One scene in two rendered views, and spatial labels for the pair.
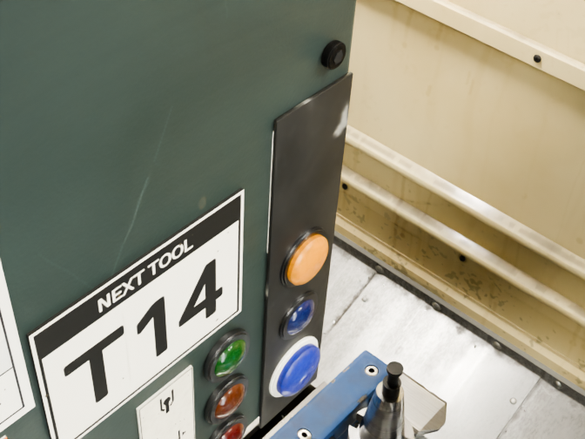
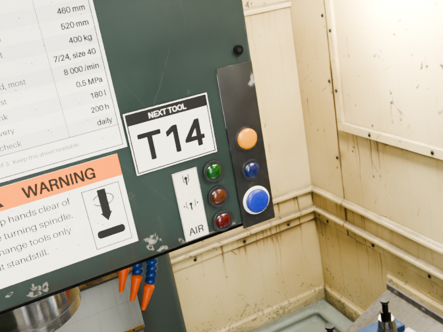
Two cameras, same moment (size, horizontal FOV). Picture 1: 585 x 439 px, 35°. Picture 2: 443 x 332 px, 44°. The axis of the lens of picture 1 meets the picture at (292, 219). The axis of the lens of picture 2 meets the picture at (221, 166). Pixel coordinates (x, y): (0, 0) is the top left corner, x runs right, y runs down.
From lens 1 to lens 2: 41 cm
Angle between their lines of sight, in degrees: 35
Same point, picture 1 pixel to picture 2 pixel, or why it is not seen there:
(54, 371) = (133, 134)
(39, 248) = (124, 83)
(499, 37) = not seen: outside the picture
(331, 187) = (254, 109)
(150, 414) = (178, 180)
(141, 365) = (170, 152)
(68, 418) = (140, 159)
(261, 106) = (208, 61)
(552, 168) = not seen: outside the picture
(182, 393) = (192, 178)
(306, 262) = (244, 136)
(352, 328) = not seen: outside the picture
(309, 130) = (234, 78)
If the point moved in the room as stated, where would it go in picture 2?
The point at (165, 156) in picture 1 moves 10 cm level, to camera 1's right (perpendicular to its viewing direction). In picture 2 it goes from (169, 67) to (254, 59)
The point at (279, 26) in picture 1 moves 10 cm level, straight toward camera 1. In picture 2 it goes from (209, 33) to (165, 51)
